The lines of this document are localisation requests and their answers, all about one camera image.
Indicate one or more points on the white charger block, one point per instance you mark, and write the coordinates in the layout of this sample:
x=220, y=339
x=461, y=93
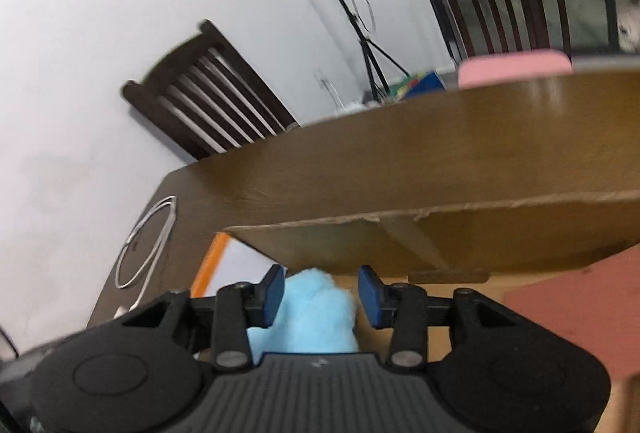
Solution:
x=121, y=311

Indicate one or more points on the blue plush toy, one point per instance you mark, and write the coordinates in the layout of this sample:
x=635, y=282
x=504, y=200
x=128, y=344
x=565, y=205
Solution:
x=310, y=313

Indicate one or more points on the orange red cardboard box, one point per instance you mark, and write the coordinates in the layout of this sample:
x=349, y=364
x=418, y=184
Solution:
x=450, y=238

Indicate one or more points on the colourful blue box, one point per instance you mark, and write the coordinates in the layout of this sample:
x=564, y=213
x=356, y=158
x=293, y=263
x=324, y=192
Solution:
x=425, y=80

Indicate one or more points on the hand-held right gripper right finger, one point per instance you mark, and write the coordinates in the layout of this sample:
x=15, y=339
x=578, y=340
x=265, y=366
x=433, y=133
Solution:
x=370, y=298

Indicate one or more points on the black studio light stand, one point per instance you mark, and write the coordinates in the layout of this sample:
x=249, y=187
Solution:
x=367, y=58

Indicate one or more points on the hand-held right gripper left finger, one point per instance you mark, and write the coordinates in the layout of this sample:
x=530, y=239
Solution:
x=272, y=295

